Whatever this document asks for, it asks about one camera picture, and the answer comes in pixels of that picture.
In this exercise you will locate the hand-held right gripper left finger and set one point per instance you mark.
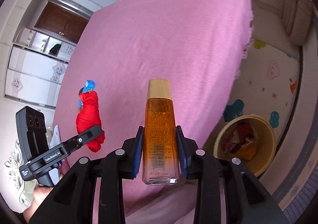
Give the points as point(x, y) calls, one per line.
point(138, 152)

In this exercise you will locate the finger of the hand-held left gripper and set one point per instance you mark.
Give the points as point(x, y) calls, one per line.
point(82, 140)

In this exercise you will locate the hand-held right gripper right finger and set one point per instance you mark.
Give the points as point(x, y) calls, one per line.
point(182, 152)

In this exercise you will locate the red fabric pouch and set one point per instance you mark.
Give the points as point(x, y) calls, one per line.
point(88, 114)

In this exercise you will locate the amber bottle with gold cap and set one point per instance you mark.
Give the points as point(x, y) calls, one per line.
point(160, 127)

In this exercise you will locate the red white wrapper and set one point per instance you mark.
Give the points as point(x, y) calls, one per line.
point(233, 141)

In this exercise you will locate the blue cardboard box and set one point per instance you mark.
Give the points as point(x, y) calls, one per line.
point(90, 85)

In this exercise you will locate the red cloth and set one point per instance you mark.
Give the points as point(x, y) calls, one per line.
point(244, 130)

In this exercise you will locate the beige round bin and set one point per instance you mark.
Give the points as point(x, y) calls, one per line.
point(268, 144)

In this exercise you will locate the person's left hand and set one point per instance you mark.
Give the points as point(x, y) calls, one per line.
point(41, 196)

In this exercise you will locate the light blue patterned pillow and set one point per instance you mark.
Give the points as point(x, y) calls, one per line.
point(56, 137)

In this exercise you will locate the pink pillow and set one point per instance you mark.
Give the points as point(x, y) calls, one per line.
point(161, 204)

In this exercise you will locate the white wardrobe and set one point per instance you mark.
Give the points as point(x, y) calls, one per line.
point(32, 72)

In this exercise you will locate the white flower print cabinet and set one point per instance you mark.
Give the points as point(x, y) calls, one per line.
point(67, 50)

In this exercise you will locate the black bag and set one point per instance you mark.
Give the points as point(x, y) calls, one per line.
point(55, 49)

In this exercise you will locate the cartoon print floor mat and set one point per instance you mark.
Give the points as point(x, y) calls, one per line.
point(273, 84)

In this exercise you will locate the brown wooden door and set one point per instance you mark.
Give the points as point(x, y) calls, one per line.
point(62, 22)

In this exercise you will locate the grey floor mat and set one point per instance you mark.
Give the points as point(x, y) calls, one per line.
point(298, 196)

